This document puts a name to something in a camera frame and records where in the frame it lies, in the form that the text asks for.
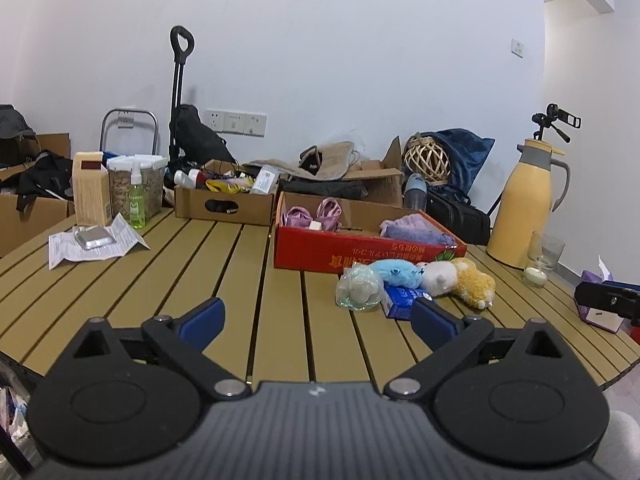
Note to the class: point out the red cardboard box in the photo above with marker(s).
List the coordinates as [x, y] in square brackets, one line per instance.
[310, 255]

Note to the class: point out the blue tissue packet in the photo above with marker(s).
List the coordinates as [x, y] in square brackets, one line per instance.
[397, 302]

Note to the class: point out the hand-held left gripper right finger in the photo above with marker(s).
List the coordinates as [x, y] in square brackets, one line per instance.
[435, 322]

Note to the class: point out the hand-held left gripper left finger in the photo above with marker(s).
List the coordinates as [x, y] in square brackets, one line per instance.
[202, 317]

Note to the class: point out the yellow packet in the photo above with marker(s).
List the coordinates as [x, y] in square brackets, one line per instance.
[225, 187]

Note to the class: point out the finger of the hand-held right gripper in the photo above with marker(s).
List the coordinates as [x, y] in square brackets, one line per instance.
[592, 297]

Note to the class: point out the white paper leaflet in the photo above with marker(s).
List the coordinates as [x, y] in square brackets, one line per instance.
[65, 252]

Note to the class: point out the dark blue cushion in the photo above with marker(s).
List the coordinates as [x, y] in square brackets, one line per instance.
[465, 155]

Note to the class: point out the yellow thermos jug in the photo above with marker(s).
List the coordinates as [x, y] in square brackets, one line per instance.
[520, 210]

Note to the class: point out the clear drinking glass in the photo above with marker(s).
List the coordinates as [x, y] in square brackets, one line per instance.
[537, 275]

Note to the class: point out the yellow plush toy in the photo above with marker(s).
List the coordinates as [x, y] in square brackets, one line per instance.
[475, 285]

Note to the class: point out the clear food storage container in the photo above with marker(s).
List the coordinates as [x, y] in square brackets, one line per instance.
[117, 190]

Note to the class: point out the black tripod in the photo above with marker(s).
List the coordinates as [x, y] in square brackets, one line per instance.
[542, 132]

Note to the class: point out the green spray bottle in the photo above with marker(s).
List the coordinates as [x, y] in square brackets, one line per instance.
[136, 210]

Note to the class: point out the lilac fluffy towel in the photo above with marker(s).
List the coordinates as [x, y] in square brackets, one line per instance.
[402, 220]

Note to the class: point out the silver foil pack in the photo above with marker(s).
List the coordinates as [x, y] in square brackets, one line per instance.
[95, 237]

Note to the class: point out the purple cloth pouch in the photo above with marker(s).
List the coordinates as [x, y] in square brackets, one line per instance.
[425, 236]

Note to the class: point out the large brown cardboard box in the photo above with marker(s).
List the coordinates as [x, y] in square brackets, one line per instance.
[380, 180]

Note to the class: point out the white small box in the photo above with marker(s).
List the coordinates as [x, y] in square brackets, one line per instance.
[264, 182]

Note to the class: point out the dark cloth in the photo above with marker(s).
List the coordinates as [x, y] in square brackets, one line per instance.
[325, 189]

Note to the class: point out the clear plastic bag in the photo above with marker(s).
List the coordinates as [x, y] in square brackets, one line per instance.
[357, 287]

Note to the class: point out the purple tissue pack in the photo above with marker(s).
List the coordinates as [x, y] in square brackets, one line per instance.
[600, 317]

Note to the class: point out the small brown cardboard tray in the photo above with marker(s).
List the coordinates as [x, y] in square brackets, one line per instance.
[190, 205]

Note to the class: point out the small cream block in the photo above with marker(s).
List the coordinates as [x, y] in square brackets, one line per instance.
[315, 225]

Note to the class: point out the blue water bottle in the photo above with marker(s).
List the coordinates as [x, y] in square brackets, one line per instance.
[415, 192]

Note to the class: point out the beige carton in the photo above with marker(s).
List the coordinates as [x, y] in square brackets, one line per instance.
[90, 195]

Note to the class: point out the black clothes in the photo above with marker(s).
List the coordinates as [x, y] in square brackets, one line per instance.
[45, 175]

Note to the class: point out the person's grey trouser leg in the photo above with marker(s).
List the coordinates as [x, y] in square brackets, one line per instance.
[625, 440]

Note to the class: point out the beige cloth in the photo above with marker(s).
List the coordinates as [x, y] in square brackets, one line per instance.
[332, 157]

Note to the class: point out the blue plush toy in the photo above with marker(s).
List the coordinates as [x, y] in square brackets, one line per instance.
[397, 274]

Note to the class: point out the white plush toy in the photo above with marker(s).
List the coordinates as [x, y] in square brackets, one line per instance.
[440, 277]

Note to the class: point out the wicker ball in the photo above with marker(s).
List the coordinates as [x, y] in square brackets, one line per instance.
[425, 160]

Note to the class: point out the black trolley bag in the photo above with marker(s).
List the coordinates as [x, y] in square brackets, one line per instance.
[195, 135]

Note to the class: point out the dark grey backpack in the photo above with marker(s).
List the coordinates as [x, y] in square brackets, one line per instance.
[12, 130]

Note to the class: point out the white wall socket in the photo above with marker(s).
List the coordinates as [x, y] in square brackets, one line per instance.
[255, 124]
[234, 122]
[214, 120]

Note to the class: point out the red and white bottle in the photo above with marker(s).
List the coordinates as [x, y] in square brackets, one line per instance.
[186, 178]

